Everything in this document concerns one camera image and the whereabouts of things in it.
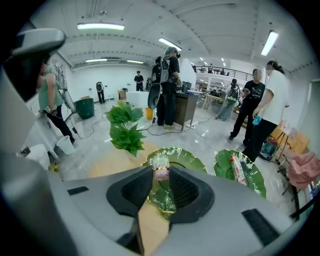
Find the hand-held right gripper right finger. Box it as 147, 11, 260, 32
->
154, 166, 310, 256

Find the teal bag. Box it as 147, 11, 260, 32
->
259, 138, 280, 161

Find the black balcony railing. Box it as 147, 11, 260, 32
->
192, 64, 255, 82

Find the dark green round bin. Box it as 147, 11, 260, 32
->
75, 97, 96, 120

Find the white table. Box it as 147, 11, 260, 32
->
201, 92, 226, 111

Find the green glass tiered dish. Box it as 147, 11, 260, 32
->
141, 146, 268, 221

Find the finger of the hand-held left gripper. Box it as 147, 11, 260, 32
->
0, 67, 76, 256
1, 27, 67, 102

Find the red-brown candy bar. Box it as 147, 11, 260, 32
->
229, 154, 249, 187

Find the black power adapter with cable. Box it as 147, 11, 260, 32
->
67, 117, 104, 140

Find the small candy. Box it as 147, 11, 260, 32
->
151, 154, 171, 182

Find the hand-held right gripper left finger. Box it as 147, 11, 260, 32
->
47, 165, 154, 256

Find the black cable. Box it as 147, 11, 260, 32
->
146, 117, 195, 137

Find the black metal frame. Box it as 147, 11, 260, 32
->
289, 174, 320, 221

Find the white counter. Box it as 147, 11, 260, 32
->
124, 90, 152, 109

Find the pink cloth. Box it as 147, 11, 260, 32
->
286, 151, 320, 193

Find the white paper cup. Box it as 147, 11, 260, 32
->
55, 135, 76, 156

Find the brown wooden cabinet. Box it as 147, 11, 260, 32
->
174, 91, 200, 132

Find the green artificial plant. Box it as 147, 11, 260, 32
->
104, 99, 149, 158

